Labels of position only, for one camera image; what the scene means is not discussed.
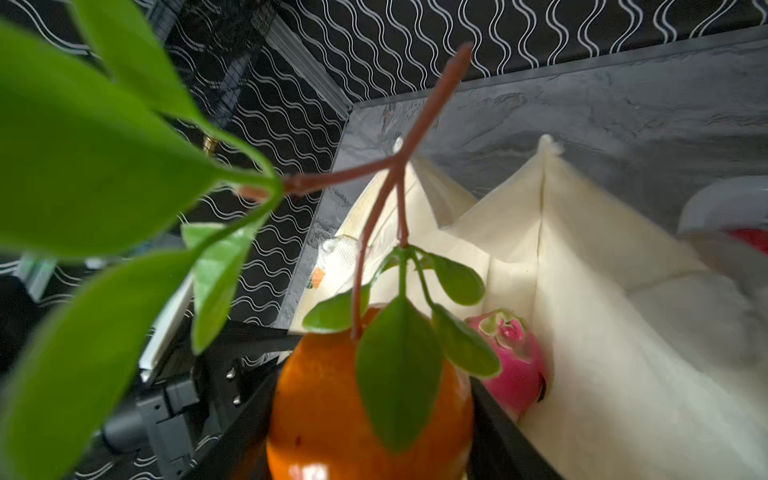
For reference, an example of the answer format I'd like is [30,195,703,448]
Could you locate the pink dragon fruit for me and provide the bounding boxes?
[465,309,550,422]

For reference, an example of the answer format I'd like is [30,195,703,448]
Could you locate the orange tangerine with leaves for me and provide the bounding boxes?
[0,0,502,480]

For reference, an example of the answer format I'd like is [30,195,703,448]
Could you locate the cream canvas grocery bag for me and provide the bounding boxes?
[287,133,768,480]

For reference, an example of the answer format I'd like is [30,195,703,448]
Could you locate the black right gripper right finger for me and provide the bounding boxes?
[467,378,562,480]

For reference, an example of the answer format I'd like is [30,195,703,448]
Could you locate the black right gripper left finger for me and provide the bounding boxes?
[183,362,282,479]

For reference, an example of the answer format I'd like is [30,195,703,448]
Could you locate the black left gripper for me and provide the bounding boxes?
[98,323,301,480]

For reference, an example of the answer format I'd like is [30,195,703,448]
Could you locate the white plastic basket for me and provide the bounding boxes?
[677,176,767,291]

